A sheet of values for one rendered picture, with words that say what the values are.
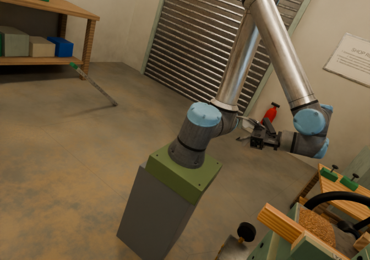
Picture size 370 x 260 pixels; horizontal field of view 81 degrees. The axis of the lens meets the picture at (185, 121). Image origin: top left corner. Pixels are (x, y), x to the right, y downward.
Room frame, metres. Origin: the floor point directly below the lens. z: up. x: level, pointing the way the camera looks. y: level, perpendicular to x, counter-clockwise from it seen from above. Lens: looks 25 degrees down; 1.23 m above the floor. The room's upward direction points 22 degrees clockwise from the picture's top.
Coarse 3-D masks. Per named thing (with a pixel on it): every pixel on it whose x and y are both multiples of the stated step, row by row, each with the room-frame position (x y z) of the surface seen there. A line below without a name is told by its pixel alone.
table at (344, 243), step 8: (296, 208) 0.48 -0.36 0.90; (304, 208) 0.49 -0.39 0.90; (288, 216) 0.48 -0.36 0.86; (296, 216) 0.44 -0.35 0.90; (336, 232) 0.45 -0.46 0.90; (344, 232) 0.46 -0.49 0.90; (336, 240) 0.42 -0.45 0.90; (344, 240) 0.43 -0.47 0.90; (352, 240) 0.44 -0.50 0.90; (280, 248) 0.38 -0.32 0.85; (288, 248) 0.35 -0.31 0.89; (336, 248) 0.39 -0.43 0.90; (344, 248) 0.40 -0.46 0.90; (352, 248) 0.41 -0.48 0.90; (280, 256) 0.35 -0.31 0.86; (288, 256) 0.32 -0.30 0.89; (352, 256) 0.39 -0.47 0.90
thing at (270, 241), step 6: (270, 234) 0.48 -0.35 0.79; (276, 234) 0.47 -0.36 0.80; (264, 240) 0.48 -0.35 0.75; (270, 240) 0.44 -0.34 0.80; (276, 240) 0.45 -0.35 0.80; (264, 246) 0.45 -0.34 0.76; (270, 246) 0.42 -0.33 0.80; (276, 246) 0.43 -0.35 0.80; (258, 252) 0.46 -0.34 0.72; (264, 252) 0.42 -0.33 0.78; (270, 252) 0.40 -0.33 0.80; (276, 252) 0.41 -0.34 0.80; (258, 258) 0.42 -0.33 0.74; (264, 258) 0.39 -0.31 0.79; (270, 258) 0.38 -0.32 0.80
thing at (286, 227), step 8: (264, 208) 0.38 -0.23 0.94; (272, 208) 0.39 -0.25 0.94; (264, 216) 0.38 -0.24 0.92; (272, 216) 0.37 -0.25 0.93; (280, 216) 0.37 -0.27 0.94; (264, 224) 0.37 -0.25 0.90; (272, 224) 0.37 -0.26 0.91; (280, 224) 0.36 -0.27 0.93; (288, 224) 0.36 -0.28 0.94; (296, 224) 0.37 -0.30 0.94; (280, 232) 0.36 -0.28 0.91; (288, 232) 0.36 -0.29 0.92; (296, 232) 0.35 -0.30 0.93; (288, 240) 0.35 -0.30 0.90; (320, 240) 0.35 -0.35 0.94; (344, 256) 0.33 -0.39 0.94
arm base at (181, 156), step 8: (176, 144) 0.87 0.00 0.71; (184, 144) 0.85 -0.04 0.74; (168, 152) 0.87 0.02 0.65; (176, 152) 0.84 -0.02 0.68; (184, 152) 0.84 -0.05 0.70; (192, 152) 0.84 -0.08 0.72; (200, 152) 0.86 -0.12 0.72; (176, 160) 0.83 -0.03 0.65; (184, 160) 0.82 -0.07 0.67; (192, 160) 0.83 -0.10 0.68; (200, 160) 0.86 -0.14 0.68; (192, 168) 0.83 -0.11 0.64
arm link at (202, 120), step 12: (192, 108) 0.89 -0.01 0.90; (204, 108) 0.92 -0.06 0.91; (216, 108) 0.97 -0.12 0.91; (192, 120) 0.85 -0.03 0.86; (204, 120) 0.84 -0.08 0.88; (216, 120) 0.87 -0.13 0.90; (180, 132) 0.89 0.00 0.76; (192, 132) 0.84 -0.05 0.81; (204, 132) 0.85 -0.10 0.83; (216, 132) 0.91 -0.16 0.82; (192, 144) 0.84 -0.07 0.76; (204, 144) 0.86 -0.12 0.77
